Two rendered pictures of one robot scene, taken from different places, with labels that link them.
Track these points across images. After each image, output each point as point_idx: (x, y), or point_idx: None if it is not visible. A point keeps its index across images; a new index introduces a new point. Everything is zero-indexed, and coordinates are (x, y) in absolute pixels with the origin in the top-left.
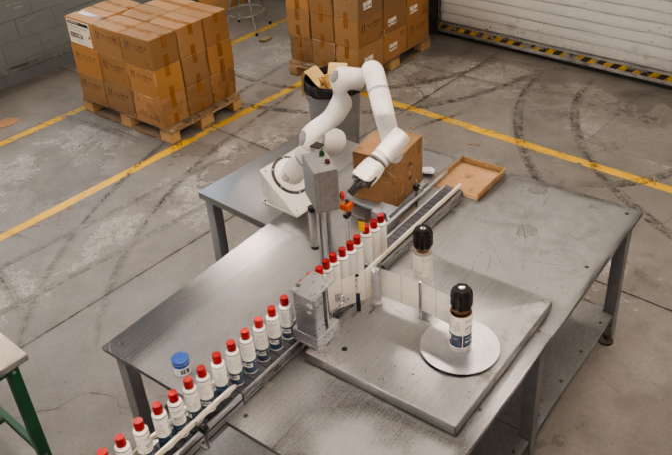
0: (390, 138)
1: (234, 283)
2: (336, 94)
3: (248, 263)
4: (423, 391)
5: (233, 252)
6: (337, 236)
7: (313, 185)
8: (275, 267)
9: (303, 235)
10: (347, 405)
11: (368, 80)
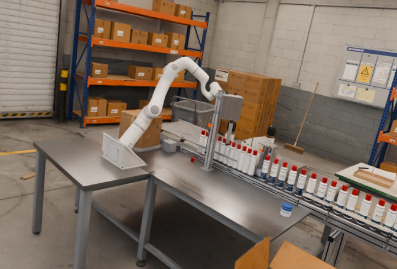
0: (218, 86)
1: (207, 190)
2: (173, 77)
3: (188, 184)
4: (291, 165)
5: (175, 185)
6: (173, 160)
7: (240, 105)
8: (195, 178)
9: (167, 167)
10: (296, 181)
11: (194, 64)
